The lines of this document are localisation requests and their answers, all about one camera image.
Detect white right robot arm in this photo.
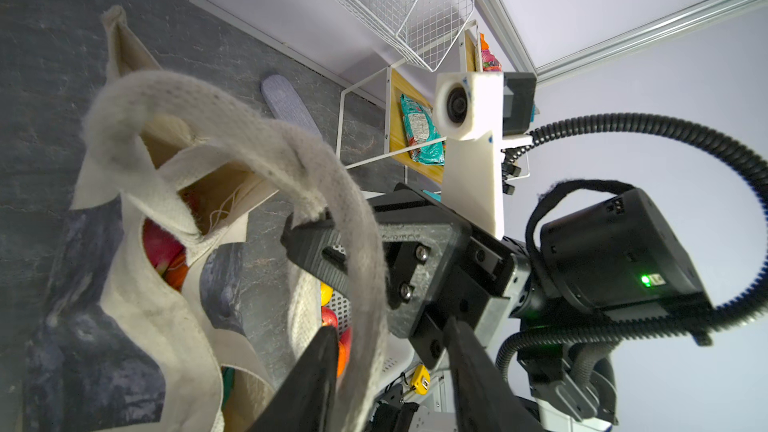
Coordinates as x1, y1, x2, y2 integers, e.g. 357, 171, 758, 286
282, 179, 767, 431

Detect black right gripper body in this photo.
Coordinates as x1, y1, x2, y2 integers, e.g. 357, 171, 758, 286
369, 184, 531, 369

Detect cream canvas grocery bag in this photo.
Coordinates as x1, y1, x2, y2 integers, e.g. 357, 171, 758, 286
17, 6, 388, 431

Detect orange fruit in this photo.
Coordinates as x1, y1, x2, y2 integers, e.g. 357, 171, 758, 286
336, 341, 349, 378

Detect yellow lemon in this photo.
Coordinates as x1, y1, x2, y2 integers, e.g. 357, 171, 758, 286
320, 283, 334, 307

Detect teal snack bag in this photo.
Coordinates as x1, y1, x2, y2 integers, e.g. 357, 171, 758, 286
400, 94, 444, 166

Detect grey fabric glasses case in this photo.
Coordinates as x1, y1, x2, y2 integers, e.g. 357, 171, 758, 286
260, 74, 322, 137

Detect orange pink snack bag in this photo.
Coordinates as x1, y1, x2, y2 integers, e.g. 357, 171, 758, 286
479, 33, 503, 72

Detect small orange pumpkin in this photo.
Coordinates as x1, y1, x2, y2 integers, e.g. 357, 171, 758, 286
162, 252, 189, 292

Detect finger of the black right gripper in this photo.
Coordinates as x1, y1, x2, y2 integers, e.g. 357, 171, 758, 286
280, 211, 350, 299

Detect white metal wooden shelf rack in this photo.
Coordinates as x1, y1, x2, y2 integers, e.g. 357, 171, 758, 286
334, 19, 535, 200

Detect red apple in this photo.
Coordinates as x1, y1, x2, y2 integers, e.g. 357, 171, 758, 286
321, 307, 338, 329
339, 327, 352, 351

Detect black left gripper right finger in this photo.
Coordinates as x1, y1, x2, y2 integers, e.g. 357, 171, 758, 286
443, 317, 543, 431

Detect green bell pepper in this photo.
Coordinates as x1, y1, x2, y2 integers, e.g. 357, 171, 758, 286
221, 367, 236, 410

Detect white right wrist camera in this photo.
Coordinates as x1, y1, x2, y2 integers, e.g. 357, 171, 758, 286
433, 72, 537, 239

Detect pink dragon fruit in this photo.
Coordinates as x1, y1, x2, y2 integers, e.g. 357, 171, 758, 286
142, 219, 185, 275

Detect white plastic basket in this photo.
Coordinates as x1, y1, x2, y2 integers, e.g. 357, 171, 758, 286
323, 287, 421, 397

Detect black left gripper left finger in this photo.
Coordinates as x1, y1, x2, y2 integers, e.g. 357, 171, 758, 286
248, 326, 338, 432

